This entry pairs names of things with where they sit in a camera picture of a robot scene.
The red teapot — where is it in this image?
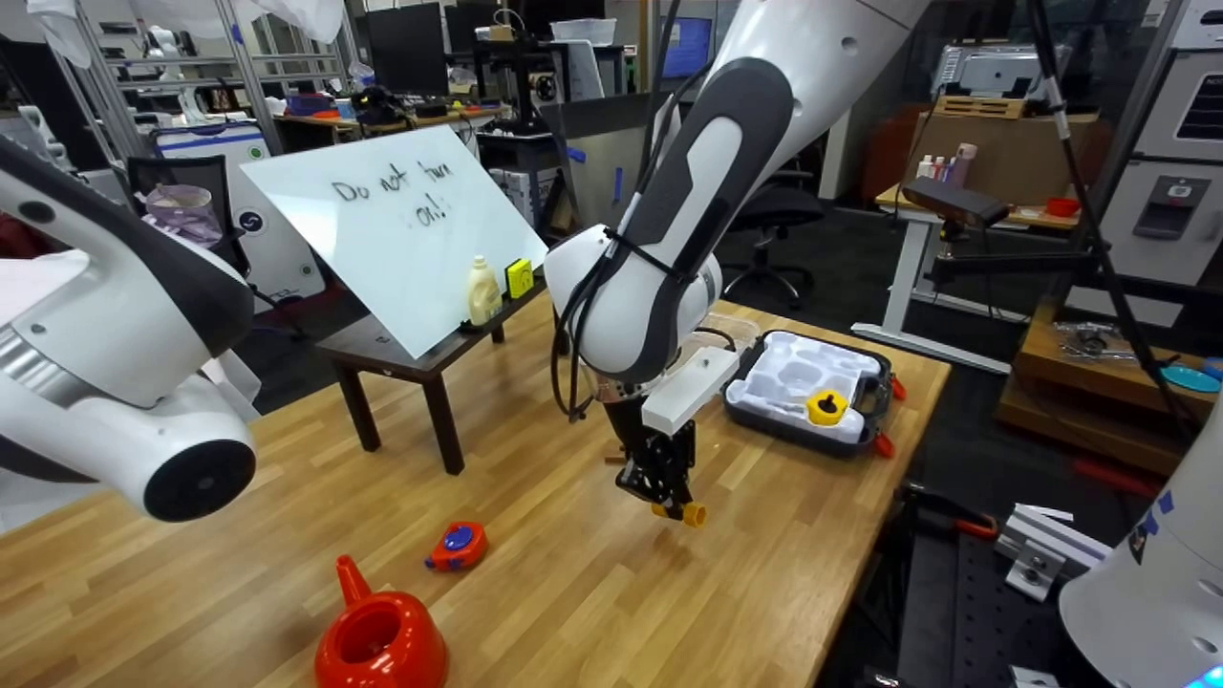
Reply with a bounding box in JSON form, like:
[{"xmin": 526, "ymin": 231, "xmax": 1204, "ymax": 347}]
[{"xmin": 314, "ymin": 554, "xmax": 449, "ymax": 688}]

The yellow sticky note block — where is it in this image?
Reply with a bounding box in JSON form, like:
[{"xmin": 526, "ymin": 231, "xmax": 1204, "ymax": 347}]
[{"xmin": 505, "ymin": 261, "xmax": 535, "ymax": 299}]

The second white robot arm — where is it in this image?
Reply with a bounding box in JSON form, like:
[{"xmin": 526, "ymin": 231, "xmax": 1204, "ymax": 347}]
[{"xmin": 543, "ymin": 0, "xmax": 934, "ymax": 522}]

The red blue tape measure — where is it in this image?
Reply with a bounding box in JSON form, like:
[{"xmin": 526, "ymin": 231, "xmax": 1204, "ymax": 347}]
[{"xmin": 423, "ymin": 521, "xmax": 489, "ymax": 572}]

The black case white tray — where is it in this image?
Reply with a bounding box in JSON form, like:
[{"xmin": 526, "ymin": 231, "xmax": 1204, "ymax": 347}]
[{"xmin": 721, "ymin": 327, "xmax": 896, "ymax": 458}]

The small black side table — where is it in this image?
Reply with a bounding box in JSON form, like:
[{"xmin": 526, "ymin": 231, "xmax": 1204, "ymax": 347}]
[{"xmin": 317, "ymin": 286, "xmax": 538, "ymax": 472}]

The yellow cylinder toy piece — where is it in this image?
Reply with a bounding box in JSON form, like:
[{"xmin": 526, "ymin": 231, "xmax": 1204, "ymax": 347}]
[{"xmin": 665, "ymin": 499, "xmax": 706, "ymax": 527}]

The white board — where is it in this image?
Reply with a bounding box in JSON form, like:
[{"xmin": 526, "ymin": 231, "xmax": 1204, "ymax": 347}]
[{"xmin": 241, "ymin": 124, "xmax": 545, "ymax": 354}]

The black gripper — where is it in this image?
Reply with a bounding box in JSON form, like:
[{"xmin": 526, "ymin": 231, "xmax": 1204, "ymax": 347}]
[{"xmin": 603, "ymin": 396, "xmax": 695, "ymax": 521}]

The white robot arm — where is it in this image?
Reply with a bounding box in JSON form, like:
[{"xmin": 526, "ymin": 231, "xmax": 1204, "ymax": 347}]
[{"xmin": 0, "ymin": 136, "xmax": 256, "ymax": 522}]

